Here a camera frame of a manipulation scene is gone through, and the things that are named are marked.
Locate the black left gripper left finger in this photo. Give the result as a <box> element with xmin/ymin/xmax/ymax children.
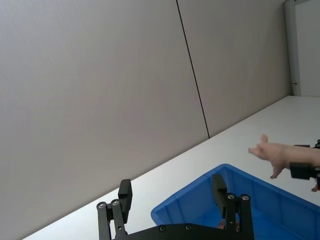
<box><xmin>96</xmin><ymin>178</ymin><xmax>133</xmax><ymax>240</ymax></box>

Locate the blue plastic bin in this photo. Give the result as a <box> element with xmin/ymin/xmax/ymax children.
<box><xmin>150</xmin><ymin>163</ymin><xmax>320</xmax><ymax>240</ymax></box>

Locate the white door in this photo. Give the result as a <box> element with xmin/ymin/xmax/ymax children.
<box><xmin>292</xmin><ymin>0</ymin><xmax>320</xmax><ymax>98</ymax></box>

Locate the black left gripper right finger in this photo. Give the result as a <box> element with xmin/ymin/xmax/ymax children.
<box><xmin>211</xmin><ymin>173</ymin><xmax>255</xmax><ymax>240</ymax></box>

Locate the pink toy pig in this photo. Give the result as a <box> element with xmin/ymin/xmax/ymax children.
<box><xmin>247</xmin><ymin>134</ymin><xmax>320</xmax><ymax>193</ymax></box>

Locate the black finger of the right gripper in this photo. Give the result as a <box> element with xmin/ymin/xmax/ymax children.
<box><xmin>292</xmin><ymin>139</ymin><xmax>320</xmax><ymax>150</ymax></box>
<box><xmin>289</xmin><ymin>161</ymin><xmax>320</xmax><ymax>180</ymax></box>

